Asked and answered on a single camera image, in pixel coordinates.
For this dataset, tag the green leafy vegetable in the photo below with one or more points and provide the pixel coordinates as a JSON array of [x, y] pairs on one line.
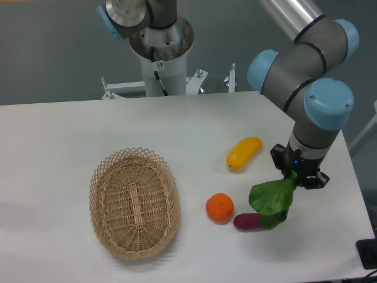
[[272, 200]]

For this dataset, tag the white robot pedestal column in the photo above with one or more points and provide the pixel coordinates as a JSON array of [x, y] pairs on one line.
[[164, 51]]

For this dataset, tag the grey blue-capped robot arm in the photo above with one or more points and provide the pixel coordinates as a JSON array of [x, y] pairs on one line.
[[295, 82]]

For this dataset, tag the white pedestal base frame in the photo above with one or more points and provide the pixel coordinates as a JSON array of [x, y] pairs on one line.
[[194, 85]]

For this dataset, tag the yellow mango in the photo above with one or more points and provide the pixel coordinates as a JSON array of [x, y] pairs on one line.
[[242, 152]]

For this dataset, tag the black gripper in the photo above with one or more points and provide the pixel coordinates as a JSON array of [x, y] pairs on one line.
[[294, 163]]

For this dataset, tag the white frame at right edge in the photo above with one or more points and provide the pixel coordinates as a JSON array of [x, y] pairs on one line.
[[364, 135]]

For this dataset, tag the purple sweet potato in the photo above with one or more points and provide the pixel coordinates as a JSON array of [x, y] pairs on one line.
[[247, 221]]

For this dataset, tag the orange tangerine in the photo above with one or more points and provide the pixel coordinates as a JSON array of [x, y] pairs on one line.
[[220, 208]]

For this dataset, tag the oval wicker basket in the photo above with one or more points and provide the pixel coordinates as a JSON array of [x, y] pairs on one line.
[[134, 203]]

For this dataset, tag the black device at table edge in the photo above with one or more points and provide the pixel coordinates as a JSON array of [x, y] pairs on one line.
[[367, 252]]

